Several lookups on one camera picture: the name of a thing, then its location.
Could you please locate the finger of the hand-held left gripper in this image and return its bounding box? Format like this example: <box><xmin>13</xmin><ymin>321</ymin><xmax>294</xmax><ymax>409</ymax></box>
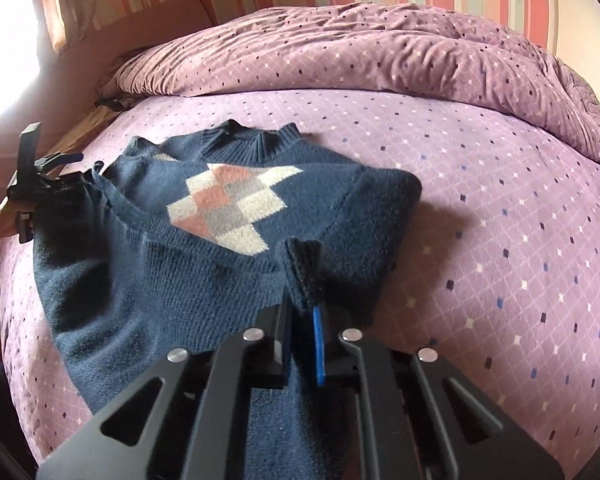
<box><xmin>37</xmin><ymin>152</ymin><xmax>103</xmax><ymax>191</ymax></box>

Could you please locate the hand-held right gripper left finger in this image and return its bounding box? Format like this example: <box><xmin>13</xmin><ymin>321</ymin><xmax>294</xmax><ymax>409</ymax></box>
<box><xmin>35</xmin><ymin>305</ymin><xmax>293</xmax><ymax>480</ymax></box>

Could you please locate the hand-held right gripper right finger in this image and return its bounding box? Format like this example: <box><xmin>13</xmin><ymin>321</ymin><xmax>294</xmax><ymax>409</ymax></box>
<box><xmin>310</xmin><ymin>305</ymin><xmax>566</xmax><ymax>480</ymax></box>

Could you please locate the navy diamond-pattern knit sweater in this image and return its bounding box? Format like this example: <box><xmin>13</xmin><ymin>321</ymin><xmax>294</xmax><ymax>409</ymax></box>
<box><xmin>32</xmin><ymin>120</ymin><xmax>423</xmax><ymax>480</ymax></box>

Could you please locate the pink window curtain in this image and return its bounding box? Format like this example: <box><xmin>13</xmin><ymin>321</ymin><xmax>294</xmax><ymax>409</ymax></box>
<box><xmin>37</xmin><ymin>0</ymin><xmax>106</xmax><ymax>51</ymax></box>

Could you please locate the bed with purple dotted sheet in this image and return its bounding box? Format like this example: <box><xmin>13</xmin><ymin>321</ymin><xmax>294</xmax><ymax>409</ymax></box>
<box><xmin>0</xmin><ymin>87</ymin><xmax>600</xmax><ymax>466</ymax></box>

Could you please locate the purple dotted duvet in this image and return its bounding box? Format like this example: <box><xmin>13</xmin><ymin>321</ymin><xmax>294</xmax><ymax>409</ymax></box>
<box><xmin>100</xmin><ymin>2</ymin><xmax>600</xmax><ymax>173</ymax></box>

